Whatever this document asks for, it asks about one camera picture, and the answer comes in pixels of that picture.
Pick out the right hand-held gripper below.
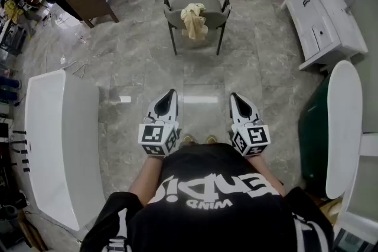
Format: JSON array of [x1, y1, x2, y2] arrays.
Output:
[[229, 92, 272, 157]]

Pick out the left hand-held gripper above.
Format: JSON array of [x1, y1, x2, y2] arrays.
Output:
[[138, 89, 181, 159]]

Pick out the pale yellow clothes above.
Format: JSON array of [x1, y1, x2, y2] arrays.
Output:
[[180, 2, 209, 41]]

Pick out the grey chair with black legs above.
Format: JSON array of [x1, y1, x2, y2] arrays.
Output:
[[163, 0, 232, 56]]

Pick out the person's right forearm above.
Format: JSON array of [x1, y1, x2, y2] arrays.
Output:
[[246, 154, 286, 198]]

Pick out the person's left forearm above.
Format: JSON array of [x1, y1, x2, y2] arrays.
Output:
[[128, 154, 166, 207]]

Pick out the person's black printed t-shirt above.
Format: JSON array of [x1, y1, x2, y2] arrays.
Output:
[[79, 142, 335, 252]]

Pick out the white table left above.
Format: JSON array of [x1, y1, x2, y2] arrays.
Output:
[[24, 68, 106, 231]]

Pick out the white vanity cabinet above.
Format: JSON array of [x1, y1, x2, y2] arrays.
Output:
[[281, 0, 370, 72]]

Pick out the black metal rack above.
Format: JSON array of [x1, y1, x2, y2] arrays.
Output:
[[0, 19, 28, 56]]

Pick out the yellow checked cloth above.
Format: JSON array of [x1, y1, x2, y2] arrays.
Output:
[[3, 0, 24, 25]]

